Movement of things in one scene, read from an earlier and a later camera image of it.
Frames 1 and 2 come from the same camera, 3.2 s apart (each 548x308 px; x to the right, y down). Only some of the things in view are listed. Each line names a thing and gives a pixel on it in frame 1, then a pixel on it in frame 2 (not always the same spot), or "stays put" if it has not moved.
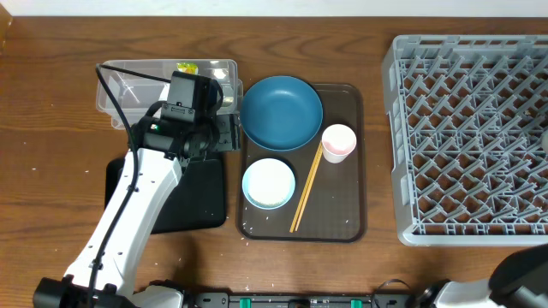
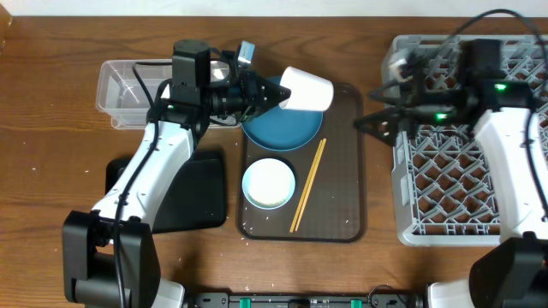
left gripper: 230,123 to 251,85
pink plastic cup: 338,140 to 308,92
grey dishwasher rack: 467,115 stays put
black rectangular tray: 198,204 stays put
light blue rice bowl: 268,183 stays put
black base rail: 301,299 stays put
